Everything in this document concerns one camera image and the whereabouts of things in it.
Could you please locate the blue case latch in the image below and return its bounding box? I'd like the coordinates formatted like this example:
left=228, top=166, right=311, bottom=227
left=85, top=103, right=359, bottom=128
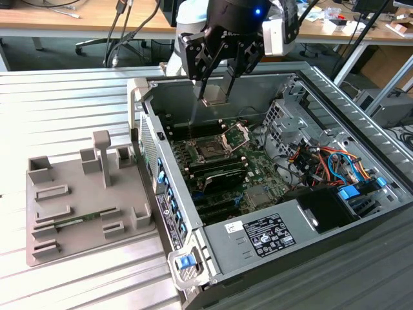
left=176, top=254, right=196, bottom=269

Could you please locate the blue wire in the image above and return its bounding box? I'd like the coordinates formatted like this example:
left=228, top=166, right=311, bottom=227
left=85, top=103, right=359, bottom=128
left=327, top=151, right=359, bottom=185

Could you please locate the black camera cable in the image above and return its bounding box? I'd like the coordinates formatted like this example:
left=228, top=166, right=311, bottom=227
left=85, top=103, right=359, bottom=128
left=103, top=0, right=130, bottom=67
left=111, top=0, right=162, bottom=65

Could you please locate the green RAM stick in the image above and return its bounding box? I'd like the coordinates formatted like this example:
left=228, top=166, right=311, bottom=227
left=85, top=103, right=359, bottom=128
left=53, top=209, right=112, bottom=227

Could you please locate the silver drive cage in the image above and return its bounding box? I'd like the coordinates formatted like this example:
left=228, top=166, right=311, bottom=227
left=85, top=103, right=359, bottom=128
left=263, top=96, right=323, bottom=162

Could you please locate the silver green CPU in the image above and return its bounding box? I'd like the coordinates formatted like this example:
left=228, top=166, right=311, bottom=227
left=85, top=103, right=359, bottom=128
left=199, top=84, right=232, bottom=107

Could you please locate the black expansion slot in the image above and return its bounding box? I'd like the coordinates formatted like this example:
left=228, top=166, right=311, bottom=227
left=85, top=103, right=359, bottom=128
left=195, top=198, right=241, bottom=217

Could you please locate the green motherboard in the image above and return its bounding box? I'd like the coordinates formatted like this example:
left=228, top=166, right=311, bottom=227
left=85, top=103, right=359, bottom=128
left=161, top=116, right=293, bottom=227

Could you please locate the black power supply label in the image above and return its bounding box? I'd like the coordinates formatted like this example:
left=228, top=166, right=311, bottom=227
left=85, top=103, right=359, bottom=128
left=243, top=212, right=296, bottom=258

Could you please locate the CPU socket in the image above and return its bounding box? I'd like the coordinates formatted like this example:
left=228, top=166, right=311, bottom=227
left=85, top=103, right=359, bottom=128
left=192, top=137, right=230, bottom=164

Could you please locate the black slanted stand pole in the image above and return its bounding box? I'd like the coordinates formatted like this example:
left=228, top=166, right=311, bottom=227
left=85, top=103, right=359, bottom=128
left=332, top=0, right=391, bottom=78

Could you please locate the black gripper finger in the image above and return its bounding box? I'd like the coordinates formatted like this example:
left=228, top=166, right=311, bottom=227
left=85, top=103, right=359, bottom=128
left=224, top=43, right=265, bottom=98
left=179, top=32, right=223, bottom=101

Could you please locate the metal socket cover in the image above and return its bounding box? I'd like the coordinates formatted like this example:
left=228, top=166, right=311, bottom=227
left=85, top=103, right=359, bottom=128
left=221, top=123, right=252, bottom=153

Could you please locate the open grey PC case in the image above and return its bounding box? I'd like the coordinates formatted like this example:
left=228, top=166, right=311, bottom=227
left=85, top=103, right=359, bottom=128
left=126, top=61, right=413, bottom=310

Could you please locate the blue disk carrier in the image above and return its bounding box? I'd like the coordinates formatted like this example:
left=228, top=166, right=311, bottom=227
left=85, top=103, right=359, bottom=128
left=338, top=177, right=387, bottom=202

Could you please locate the brown cardboard box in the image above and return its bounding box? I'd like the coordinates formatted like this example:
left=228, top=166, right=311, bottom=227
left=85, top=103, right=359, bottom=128
left=361, top=45, right=413, bottom=91

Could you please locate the black RAM stick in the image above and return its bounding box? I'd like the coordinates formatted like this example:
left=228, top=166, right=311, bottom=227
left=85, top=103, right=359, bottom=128
left=188, top=158, right=248, bottom=172

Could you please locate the black plastic air duct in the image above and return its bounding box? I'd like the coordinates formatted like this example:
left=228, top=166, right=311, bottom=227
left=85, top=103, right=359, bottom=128
left=280, top=187, right=361, bottom=235

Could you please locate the orange wire bundle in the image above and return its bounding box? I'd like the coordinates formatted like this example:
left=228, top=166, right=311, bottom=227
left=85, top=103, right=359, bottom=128
left=351, top=161, right=376, bottom=182

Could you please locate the grey plastic parts rack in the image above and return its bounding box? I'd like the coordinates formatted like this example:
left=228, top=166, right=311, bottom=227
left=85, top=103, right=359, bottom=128
left=25, top=130, right=159, bottom=267

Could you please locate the black RAM slot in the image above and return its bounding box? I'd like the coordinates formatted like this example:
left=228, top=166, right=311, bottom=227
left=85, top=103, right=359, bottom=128
left=170, top=121, right=223, bottom=133

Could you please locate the grey desktop computer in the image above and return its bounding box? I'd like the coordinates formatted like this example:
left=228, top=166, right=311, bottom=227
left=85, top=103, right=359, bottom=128
left=353, top=88, right=413, bottom=129

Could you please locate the grey power supply unit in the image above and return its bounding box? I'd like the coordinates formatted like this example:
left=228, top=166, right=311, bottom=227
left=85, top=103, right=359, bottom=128
left=201, top=198, right=319, bottom=278

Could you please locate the office chair base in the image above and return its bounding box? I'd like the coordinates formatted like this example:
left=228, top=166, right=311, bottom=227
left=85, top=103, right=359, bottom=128
left=76, top=37, right=152, bottom=67

